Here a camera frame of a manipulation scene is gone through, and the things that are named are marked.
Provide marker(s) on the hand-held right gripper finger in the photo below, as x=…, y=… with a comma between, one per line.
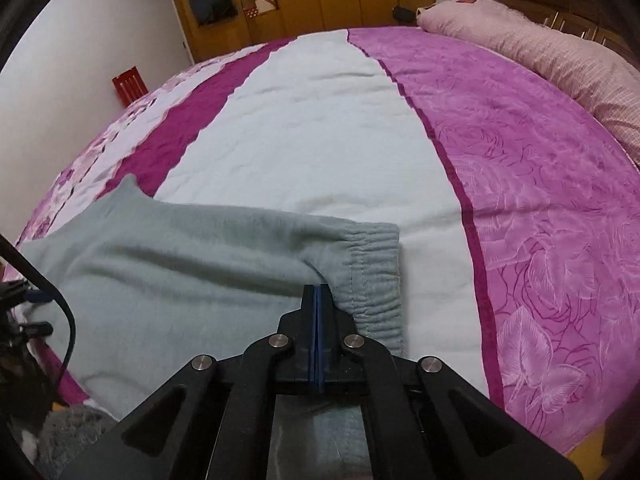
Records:
x=312, y=315
x=322, y=315

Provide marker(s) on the grey pants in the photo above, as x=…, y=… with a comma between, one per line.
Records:
x=175, y=270

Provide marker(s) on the grey fuzzy cloth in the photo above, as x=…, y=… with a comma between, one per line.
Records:
x=75, y=440

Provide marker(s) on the pink and white printed blanket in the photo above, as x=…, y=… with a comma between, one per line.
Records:
x=325, y=135

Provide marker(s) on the small black bag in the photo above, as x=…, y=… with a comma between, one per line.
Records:
x=402, y=13

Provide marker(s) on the red and white box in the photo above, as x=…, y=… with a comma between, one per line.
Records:
x=262, y=6

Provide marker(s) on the pink pillow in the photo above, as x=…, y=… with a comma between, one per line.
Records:
x=550, y=55

